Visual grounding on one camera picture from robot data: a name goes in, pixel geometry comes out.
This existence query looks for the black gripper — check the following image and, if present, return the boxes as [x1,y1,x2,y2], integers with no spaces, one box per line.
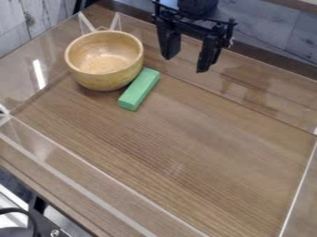
[151,0,238,73]

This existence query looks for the green rectangular stick block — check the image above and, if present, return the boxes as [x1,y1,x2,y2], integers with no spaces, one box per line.
[117,68,159,111]

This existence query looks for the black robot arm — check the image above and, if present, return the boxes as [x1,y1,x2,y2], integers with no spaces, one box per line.
[151,0,238,73]

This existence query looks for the wooden bowl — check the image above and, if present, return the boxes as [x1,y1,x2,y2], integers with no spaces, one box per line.
[64,31,143,92]

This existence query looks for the clear acrylic tray wall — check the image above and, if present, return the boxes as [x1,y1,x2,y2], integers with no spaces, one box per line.
[0,8,317,237]

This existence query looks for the black cable lower left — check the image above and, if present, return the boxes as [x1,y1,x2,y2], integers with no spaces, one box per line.
[0,206,41,237]

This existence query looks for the black table leg bracket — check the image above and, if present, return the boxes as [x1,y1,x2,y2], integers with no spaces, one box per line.
[28,196,71,237]

